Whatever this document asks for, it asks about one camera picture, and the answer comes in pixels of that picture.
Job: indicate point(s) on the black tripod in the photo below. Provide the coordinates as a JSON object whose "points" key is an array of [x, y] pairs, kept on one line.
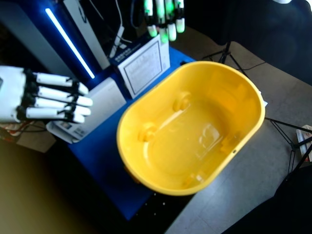
{"points": [[292, 146], [225, 54]]}

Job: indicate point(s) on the white box with label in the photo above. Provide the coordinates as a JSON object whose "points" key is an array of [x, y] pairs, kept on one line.
{"points": [[143, 68]]}

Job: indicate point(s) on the yellow oval plastic tub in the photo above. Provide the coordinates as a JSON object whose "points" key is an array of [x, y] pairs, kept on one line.
{"points": [[185, 136]]}

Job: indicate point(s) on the blue table mat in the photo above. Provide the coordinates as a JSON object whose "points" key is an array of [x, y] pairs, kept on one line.
{"points": [[97, 165]]}

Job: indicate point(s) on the cardboard box with red print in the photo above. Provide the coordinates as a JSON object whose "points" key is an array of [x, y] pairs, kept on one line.
{"points": [[34, 141]]}

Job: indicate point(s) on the white printed box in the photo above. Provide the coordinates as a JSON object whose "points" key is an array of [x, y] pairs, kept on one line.
{"points": [[303, 136]]}

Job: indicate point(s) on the white panel with black mark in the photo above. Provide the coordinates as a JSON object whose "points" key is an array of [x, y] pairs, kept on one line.
{"points": [[85, 29]]}

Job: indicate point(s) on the white LED light strip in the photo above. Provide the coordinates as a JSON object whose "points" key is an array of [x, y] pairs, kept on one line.
{"points": [[70, 45]]}

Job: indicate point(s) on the small white box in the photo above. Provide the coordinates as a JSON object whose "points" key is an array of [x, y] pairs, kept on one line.
{"points": [[107, 97]]}

